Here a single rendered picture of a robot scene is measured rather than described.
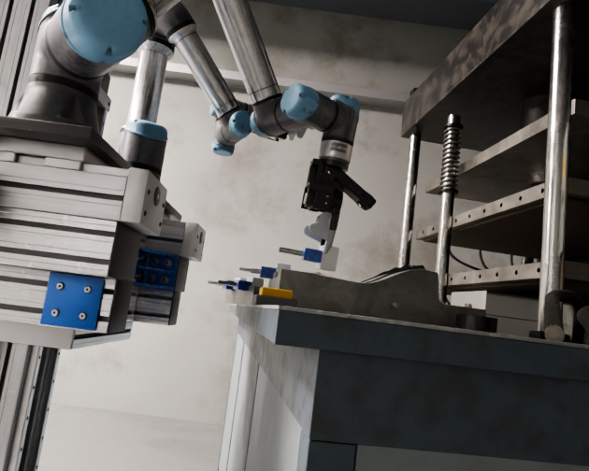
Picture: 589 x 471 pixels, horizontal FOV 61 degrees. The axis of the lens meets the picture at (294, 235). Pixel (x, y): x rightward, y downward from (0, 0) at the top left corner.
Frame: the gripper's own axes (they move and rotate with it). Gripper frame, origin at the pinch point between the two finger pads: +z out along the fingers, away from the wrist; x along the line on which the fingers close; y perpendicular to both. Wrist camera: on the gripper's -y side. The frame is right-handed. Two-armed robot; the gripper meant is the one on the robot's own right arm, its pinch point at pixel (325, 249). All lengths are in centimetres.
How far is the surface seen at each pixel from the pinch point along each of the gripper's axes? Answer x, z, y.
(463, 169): -92, -53, -72
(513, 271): -41, -8, -71
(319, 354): 61, 15, 11
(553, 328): 35.3, 7.8, -33.1
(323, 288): -0.3, 8.8, -1.2
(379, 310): -0.1, 11.4, -14.8
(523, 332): -54, 11, -86
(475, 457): 61, 23, -8
